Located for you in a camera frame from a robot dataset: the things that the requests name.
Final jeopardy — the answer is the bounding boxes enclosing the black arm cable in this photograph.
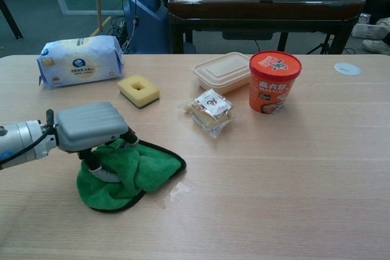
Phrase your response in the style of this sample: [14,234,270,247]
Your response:
[0,108,59,164]

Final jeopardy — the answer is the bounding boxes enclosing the dark wood mahjong table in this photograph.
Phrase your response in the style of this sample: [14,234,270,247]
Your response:
[167,0,366,55]

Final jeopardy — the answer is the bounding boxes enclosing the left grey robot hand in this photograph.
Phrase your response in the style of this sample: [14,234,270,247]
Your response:
[55,102,140,183]

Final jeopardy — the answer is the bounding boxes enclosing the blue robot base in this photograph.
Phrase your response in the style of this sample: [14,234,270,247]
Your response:
[123,0,170,54]

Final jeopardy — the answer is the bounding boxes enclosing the grey round cable grommet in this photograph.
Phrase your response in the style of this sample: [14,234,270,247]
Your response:
[333,62,362,76]

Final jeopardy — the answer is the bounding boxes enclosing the yellow sponge with hole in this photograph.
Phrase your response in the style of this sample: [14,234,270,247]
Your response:
[117,74,161,110]

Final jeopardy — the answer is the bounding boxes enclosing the white blue tissue pack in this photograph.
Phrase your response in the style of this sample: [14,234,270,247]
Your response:
[37,35,124,90]

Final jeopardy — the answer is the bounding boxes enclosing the orange instant noodle cup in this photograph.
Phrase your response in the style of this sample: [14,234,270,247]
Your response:
[249,51,302,115]

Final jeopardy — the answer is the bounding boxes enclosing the beige lidded lunch box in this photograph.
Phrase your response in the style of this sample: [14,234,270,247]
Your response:
[191,52,252,95]

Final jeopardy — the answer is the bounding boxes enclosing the white sneaker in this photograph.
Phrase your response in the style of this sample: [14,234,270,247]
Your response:
[362,38,390,56]

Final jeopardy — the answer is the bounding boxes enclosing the green microfibre cloth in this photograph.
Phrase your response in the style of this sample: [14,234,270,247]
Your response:
[76,138,187,213]

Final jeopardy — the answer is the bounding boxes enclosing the brown liquid spill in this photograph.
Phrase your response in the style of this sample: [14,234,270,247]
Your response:
[163,181,192,211]

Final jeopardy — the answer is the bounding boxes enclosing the black tripod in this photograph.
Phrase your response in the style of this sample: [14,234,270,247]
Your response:
[305,33,333,55]

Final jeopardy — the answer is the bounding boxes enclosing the black table leg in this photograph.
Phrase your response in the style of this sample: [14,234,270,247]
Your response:
[0,0,24,40]

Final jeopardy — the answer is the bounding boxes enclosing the clear wrapped snack packet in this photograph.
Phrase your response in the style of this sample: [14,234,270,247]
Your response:
[178,88,235,139]

